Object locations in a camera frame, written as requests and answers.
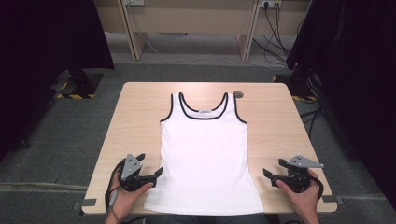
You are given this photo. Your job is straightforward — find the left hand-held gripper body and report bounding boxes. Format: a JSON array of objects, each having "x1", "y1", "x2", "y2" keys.
[{"x1": 119, "y1": 153, "x2": 156, "y2": 192}]

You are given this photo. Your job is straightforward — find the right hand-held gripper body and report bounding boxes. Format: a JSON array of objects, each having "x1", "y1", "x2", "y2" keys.
[{"x1": 271, "y1": 154, "x2": 325, "y2": 193}]

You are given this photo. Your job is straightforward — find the white tank top black trim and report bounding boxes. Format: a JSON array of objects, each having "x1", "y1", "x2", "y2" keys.
[{"x1": 143, "y1": 91, "x2": 265, "y2": 217}]

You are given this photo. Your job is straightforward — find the person's right hand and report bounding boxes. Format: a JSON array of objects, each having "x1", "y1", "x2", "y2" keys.
[{"x1": 276, "y1": 170, "x2": 321, "y2": 217}]

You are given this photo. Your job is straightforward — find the person's left hand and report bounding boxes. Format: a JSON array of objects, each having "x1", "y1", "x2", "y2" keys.
[{"x1": 108, "y1": 174, "x2": 154, "y2": 220}]

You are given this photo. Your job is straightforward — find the person's dark trouser legs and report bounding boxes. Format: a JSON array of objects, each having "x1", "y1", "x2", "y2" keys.
[{"x1": 143, "y1": 214, "x2": 281, "y2": 224}]

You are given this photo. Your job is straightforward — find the black stand base striped tape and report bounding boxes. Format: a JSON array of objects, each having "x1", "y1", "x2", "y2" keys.
[{"x1": 50, "y1": 68, "x2": 104, "y2": 100}]

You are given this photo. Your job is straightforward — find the black curtain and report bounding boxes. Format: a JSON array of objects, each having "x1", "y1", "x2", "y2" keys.
[
  {"x1": 0, "y1": 0, "x2": 115, "y2": 161},
  {"x1": 285, "y1": 0, "x2": 396, "y2": 210}
]

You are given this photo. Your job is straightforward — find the beige background desk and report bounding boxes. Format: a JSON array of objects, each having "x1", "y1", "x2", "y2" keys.
[{"x1": 92, "y1": 0, "x2": 312, "y2": 63}]

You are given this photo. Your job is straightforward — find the black stand base with cables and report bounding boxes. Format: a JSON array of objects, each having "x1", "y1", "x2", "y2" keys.
[{"x1": 272, "y1": 68, "x2": 325, "y2": 138}]

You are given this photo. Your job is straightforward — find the white floor cable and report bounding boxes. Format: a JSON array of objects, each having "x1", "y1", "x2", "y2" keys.
[{"x1": 125, "y1": 4, "x2": 275, "y2": 69}]

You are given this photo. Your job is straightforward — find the black floor cables bundle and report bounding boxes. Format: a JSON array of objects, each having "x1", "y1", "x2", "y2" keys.
[{"x1": 251, "y1": 3, "x2": 304, "y2": 67}]

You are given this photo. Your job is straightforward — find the white wall socket with plugs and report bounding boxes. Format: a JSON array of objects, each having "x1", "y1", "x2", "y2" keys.
[{"x1": 260, "y1": 0, "x2": 283, "y2": 9}]

